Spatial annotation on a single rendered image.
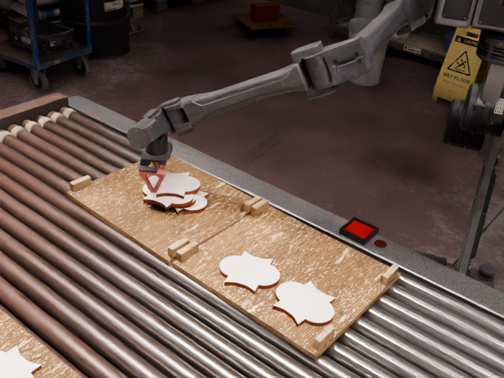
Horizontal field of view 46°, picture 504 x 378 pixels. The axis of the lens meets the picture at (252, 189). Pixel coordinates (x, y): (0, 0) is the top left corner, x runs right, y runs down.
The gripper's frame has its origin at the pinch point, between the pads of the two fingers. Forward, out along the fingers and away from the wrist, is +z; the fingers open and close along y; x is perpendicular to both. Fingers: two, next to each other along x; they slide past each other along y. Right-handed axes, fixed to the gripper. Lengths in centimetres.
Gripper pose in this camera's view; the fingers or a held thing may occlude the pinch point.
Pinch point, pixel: (156, 180)
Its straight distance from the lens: 161.0
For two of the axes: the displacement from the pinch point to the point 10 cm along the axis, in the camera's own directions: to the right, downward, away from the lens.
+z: -0.9, 8.4, 5.4
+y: -0.2, 5.4, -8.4
